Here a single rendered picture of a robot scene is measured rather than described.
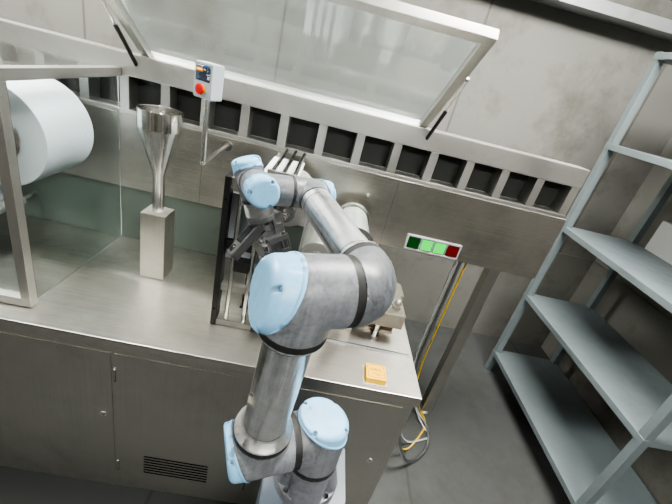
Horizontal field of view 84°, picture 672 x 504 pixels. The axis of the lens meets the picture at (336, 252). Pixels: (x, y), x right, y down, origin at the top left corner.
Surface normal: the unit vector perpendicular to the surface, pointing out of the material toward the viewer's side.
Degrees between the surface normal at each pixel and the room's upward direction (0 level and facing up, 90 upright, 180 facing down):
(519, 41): 90
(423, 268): 90
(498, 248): 90
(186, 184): 90
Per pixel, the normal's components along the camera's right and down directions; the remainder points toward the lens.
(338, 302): 0.40, 0.18
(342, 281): 0.40, -0.33
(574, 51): -0.01, 0.44
